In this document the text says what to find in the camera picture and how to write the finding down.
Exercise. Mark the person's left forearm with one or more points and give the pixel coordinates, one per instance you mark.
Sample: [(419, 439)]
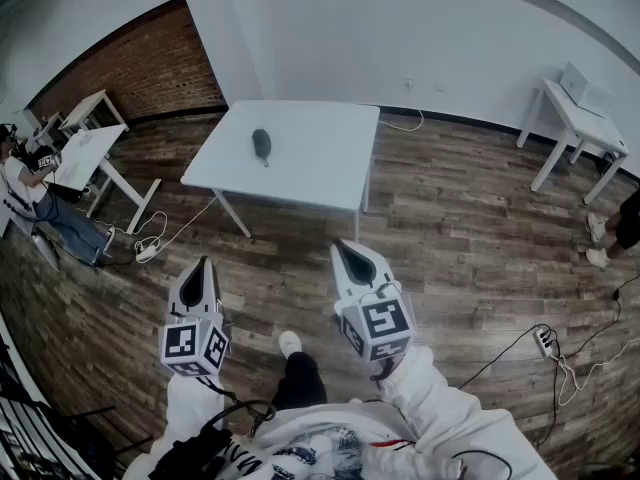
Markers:
[(192, 408)]

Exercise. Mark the person's white printed shirt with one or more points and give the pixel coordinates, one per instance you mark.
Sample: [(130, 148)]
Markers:
[(340, 443)]

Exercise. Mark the black power adapter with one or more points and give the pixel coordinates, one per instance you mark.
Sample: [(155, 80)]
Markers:
[(617, 294)]

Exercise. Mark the white box on side table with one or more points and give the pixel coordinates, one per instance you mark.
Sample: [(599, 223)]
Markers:
[(575, 85)]

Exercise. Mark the black chest device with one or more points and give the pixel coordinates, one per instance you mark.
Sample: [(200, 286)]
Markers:
[(192, 450)]

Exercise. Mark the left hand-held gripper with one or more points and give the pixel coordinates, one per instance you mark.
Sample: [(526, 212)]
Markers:
[(194, 344)]

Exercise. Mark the white side table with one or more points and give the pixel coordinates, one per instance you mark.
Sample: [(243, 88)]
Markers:
[(590, 123)]

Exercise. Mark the white wall socket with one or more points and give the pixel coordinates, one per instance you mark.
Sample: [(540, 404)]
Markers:
[(440, 86), (409, 82)]

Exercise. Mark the white tilted-top table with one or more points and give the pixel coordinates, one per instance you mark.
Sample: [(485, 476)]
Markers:
[(87, 155)]

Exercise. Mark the person's right forearm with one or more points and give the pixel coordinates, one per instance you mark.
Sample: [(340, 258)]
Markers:
[(425, 398)]

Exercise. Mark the white power strip black plugs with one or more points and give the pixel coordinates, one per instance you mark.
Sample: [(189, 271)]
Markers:
[(544, 340)]

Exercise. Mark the person's black trouser leg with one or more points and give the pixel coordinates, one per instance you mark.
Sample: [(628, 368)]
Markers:
[(300, 380)]

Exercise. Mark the white square table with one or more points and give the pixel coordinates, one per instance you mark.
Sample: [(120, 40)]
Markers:
[(310, 158)]

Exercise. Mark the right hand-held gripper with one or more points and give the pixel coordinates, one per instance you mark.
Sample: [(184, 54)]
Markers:
[(382, 325)]

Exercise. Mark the black metal rack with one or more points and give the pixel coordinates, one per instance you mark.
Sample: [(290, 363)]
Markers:
[(30, 418)]

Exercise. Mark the person's white shoe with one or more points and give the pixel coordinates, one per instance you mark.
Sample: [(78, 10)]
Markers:
[(290, 343)]

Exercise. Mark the small white table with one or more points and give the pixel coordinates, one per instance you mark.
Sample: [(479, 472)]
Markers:
[(90, 105)]

